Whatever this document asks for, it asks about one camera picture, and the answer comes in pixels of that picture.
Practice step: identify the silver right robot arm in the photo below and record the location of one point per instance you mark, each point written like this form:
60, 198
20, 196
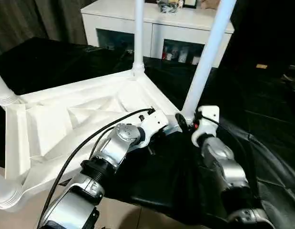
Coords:
223, 162

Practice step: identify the black work mat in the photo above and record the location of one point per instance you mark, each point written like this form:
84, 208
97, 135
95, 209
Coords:
161, 181

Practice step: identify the small yellow tag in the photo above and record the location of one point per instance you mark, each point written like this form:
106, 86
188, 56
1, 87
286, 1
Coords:
261, 66

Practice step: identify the small grey object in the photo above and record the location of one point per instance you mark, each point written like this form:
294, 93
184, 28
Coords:
167, 5

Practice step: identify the white cabinet with glass doors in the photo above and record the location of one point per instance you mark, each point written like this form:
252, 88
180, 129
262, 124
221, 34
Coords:
114, 16

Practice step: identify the grey curtain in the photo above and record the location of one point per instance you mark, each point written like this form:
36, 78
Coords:
37, 21

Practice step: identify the small dark picture frame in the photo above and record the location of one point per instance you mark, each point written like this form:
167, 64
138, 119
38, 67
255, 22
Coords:
189, 2

